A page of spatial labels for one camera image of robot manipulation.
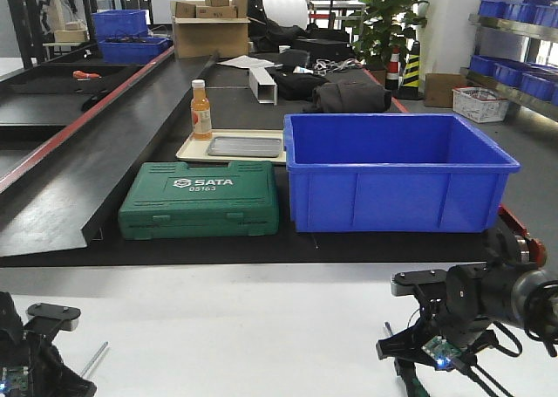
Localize large cardboard box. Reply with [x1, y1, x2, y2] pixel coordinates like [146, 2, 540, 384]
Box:
[172, 17, 249, 58]

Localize metal storage shelf rack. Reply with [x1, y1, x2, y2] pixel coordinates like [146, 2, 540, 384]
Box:
[461, 0, 557, 121]

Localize green potted plant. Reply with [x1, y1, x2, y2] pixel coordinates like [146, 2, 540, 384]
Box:
[354, 0, 429, 65]

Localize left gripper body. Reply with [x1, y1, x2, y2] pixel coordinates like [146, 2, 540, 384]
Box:
[1, 291, 97, 396]

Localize red white traffic cone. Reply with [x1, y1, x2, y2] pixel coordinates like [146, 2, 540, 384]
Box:
[384, 46, 400, 91]

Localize large blue plastic bin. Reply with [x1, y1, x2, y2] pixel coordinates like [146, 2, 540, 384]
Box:
[283, 113, 521, 233]

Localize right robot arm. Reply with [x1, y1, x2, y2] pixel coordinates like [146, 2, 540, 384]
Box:
[376, 230, 557, 370]

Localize small metal tray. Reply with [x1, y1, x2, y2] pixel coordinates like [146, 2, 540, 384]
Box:
[207, 136, 282, 158]

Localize cream plastic tray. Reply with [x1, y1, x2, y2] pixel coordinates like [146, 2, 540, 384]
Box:
[175, 129, 286, 165]

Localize green SATA tool case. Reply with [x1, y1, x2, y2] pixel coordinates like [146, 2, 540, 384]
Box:
[118, 161, 280, 240]

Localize green-handled screwdriver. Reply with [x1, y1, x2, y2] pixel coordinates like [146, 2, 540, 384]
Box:
[384, 321, 430, 397]
[79, 341, 109, 378]

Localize dark grey cloth bundle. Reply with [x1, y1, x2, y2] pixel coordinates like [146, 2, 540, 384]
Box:
[303, 81, 391, 113]

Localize orange juice bottle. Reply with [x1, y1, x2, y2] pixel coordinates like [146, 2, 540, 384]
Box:
[190, 79, 212, 140]

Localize red frame conveyor table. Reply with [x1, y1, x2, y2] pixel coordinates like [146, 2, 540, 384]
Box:
[350, 208, 547, 263]

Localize yellow black traffic cone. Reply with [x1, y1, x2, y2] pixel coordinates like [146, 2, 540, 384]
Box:
[397, 40, 423, 100]

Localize blue bin on far table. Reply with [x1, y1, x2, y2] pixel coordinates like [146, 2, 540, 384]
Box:
[98, 38, 172, 65]

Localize square metal tube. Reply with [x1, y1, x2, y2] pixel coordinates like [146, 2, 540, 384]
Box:
[248, 67, 278, 106]

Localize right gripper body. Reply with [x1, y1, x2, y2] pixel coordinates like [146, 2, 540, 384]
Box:
[376, 270, 500, 371]

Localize brown cardboard box on floor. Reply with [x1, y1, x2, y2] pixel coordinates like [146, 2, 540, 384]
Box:
[424, 73, 467, 108]

